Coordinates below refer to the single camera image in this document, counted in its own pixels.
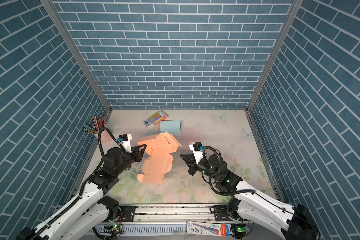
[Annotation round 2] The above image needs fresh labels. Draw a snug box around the left electronics board with wires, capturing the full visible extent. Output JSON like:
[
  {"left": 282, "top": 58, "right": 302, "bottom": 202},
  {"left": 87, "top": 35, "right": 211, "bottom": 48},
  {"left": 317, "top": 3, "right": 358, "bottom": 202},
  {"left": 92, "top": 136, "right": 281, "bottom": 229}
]
[{"left": 100, "top": 224, "right": 123, "bottom": 240}]

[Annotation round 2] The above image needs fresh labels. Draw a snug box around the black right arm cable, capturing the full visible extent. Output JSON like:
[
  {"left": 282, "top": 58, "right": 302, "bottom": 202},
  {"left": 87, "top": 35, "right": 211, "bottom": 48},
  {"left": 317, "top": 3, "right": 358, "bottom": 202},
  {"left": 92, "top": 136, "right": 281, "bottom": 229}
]
[{"left": 201, "top": 145, "right": 320, "bottom": 235}]

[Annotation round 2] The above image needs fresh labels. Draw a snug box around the aluminium corner post left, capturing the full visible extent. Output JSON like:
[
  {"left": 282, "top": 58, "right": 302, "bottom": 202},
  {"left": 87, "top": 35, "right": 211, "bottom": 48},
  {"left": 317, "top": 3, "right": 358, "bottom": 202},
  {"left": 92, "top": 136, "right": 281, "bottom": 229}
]
[{"left": 40, "top": 0, "right": 112, "bottom": 114}]

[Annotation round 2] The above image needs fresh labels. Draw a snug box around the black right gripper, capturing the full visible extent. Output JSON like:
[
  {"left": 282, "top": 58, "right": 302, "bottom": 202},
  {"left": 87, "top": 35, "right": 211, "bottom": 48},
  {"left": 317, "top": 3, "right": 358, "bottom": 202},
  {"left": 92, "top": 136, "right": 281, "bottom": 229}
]
[{"left": 181, "top": 153, "right": 221, "bottom": 182}]

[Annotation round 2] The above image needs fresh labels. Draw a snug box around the pink cardboard box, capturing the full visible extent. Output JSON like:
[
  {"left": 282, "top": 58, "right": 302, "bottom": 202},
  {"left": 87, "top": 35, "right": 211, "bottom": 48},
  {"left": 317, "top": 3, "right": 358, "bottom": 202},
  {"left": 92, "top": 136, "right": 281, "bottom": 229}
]
[{"left": 137, "top": 133, "right": 182, "bottom": 184}]

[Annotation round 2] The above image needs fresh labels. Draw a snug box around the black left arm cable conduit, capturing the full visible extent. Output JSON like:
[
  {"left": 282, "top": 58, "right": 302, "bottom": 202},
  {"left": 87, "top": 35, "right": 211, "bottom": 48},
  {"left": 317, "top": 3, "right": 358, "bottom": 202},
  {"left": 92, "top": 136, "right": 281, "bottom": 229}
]
[{"left": 29, "top": 127, "right": 121, "bottom": 240}]

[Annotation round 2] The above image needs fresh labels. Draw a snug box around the coloured pencils bundle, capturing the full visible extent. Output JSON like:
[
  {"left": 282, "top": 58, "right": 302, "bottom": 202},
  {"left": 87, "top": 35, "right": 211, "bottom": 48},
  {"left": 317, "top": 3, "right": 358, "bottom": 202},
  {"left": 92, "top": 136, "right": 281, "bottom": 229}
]
[{"left": 82, "top": 116, "right": 106, "bottom": 134}]

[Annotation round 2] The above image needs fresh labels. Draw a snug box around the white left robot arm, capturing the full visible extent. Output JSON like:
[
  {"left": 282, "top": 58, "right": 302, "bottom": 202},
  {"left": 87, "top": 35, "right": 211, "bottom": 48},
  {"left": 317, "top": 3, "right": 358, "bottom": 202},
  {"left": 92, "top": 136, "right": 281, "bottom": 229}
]
[{"left": 16, "top": 144, "right": 147, "bottom": 240}]

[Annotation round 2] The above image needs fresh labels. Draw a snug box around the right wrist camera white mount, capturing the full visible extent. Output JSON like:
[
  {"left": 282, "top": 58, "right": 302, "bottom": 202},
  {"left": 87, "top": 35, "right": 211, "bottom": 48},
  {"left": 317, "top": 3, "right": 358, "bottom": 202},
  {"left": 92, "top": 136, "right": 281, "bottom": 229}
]
[{"left": 189, "top": 142, "right": 203, "bottom": 164}]

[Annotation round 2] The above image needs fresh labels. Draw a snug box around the toothpaste style flat box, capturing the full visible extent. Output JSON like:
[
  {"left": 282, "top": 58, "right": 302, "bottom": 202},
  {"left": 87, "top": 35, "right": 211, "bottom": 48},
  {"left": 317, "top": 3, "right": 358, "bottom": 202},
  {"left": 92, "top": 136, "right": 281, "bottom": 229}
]
[{"left": 186, "top": 221, "right": 230, "bottom": 237}]

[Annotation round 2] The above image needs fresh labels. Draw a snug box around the aluminium corner post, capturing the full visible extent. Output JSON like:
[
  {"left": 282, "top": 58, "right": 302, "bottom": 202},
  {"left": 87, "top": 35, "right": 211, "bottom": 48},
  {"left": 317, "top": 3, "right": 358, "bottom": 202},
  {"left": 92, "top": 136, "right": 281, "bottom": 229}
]
[
  {"left": 246, "top": 0, "right": 303, "bottom": 114},
  {"left": 40, "top": 0, "right": 112, "bottom": 114}
]

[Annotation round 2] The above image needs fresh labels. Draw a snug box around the coloured marker pack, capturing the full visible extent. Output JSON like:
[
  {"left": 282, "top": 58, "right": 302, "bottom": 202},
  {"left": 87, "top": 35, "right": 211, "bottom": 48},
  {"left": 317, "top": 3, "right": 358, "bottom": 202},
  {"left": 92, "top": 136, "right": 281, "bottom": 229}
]
[{"left": 147, "top": 110, "right": 169, "bottom": 126}]

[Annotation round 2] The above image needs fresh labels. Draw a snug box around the aluminium corner post right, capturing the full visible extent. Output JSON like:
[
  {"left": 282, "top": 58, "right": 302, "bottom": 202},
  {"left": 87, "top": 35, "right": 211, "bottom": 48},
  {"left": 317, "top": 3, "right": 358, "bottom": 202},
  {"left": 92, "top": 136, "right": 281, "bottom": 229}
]
[{"left": 246, "top": 0, "right": 303, "bottom": 114}]

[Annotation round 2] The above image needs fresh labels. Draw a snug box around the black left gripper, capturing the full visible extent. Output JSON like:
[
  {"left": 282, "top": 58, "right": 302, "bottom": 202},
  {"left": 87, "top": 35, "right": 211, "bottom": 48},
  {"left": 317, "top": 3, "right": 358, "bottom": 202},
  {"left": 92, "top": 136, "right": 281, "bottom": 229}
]
[{"left": 114, "top": 143, "right": 147, "bottom": 177}]

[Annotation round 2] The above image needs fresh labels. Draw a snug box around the light blue paper box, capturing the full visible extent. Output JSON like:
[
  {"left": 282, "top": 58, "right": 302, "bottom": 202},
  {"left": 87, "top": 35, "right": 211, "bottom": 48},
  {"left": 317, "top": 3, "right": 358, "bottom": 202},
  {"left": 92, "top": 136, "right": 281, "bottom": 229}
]
[{"left": 160, "top": 120, "right": 182, "bottom": 135}]

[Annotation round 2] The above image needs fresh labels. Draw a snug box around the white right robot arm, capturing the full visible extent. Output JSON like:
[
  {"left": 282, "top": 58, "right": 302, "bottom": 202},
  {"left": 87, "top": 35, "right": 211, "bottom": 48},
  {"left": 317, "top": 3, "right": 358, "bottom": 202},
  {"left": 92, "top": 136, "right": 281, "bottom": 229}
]
[{"left": 180, "top": 154, "right": 321, "bottom": 240}]

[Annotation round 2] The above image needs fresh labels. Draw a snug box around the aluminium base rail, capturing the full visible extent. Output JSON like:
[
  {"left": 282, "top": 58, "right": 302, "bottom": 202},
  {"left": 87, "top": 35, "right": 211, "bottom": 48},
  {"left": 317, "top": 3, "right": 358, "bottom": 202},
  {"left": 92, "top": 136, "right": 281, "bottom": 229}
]
[{"left": 47, "top": 203, "right": 300, "bottom": 240}]

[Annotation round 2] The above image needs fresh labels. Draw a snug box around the pink pencil cup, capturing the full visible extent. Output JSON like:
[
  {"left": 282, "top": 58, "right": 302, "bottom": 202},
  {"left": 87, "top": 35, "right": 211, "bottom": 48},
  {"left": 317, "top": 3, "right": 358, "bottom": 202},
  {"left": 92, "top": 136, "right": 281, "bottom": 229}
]
[{"left": 101, "top": 130, "right": 113, "bottom": 144}]

